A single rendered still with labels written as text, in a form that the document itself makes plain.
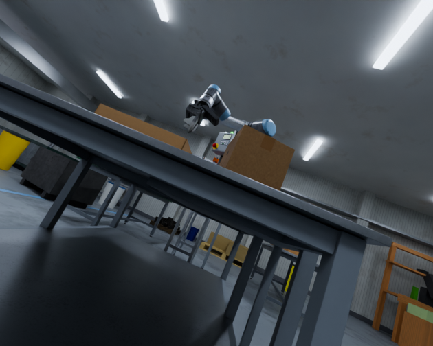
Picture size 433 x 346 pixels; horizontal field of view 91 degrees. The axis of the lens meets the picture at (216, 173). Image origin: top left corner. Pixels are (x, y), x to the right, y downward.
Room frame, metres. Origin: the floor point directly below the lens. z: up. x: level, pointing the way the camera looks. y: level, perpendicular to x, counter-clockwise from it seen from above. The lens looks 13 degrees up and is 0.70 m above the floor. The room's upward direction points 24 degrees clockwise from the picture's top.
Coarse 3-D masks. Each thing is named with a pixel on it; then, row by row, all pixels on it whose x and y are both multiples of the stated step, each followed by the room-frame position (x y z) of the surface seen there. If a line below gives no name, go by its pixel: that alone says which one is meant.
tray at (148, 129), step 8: (96, 112) 0.55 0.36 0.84; (104, 112) 0.54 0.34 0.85; (112, 112) 0.54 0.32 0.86; (120, 112) 0.54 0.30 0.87; (112, 120) 0.54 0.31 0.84; (120, 120) 0.54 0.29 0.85; (128, 120) 0.54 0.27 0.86; (136, 120) 0.54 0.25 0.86; (136, 128) 0.53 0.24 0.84; (144, 128) 0.53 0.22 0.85; (152, 128) 0.53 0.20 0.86; (160, 128) 0.53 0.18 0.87; (152, 136) 0.53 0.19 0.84; (160, 136) 0.53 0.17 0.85; (168, 136) 0.53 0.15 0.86; (176, 136) 0.52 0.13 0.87; (176, 144) 0.52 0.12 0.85; (184, 144) 0.52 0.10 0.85
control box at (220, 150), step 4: (220, 132) 1.78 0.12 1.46; (224, 132) 1.75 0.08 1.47; (220, 136) 1.77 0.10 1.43; (216, 140) 1.78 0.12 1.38; (220, 140) 1.76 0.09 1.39; (224, 140) 1.73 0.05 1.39; (228, 140) 1.70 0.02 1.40; (216, 144) 1.77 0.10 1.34; (220, 144) 1.74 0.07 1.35; (212, 148) 1.78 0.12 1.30; (216, 148) 1.75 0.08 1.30; (220, 148) 1.73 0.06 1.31; (224, 148) 1.70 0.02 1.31; (216, 152) 1.80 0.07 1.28; (220, 152) 1.76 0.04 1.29
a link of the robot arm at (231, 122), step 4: (220, 120) 1.24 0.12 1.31; (224, 120) 1.25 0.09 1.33; (228, 120) 1.26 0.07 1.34; (232, 120) 1.28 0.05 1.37; (236, 120) 1.30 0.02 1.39; (240, 120) 1.33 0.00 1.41; (244, 120) 1.37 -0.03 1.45; (224, 124) 1.28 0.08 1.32; (228, 124) 1.29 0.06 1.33; (232, 124) 1.30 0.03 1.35; (236, 124) 1.31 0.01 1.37; (240, 124) 1.33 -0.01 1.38; (244, 124) 1.35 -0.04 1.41; (248, 124) 1.36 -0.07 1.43; (232, 128) 1.35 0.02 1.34; (236, 128) 1.34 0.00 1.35; (240, 128) 1.35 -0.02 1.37
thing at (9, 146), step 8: (0, 136) 4.36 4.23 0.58; (8, 136) 4.33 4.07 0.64; (16, 136) 4.38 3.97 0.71; (0, 144) 4.34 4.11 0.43; (8, 144) 4.37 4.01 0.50; (16, 144) 4.43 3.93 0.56; (24, 144) 4.54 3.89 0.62; (0, 152) 4.36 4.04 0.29; (8, 152) 4.42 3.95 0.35; (16, 152) 4.52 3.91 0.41; (0, 160) 4.40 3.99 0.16; (8, 160) 4.49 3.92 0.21; (0, 168) 4.46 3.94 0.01; (8, 168) 4.61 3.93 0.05
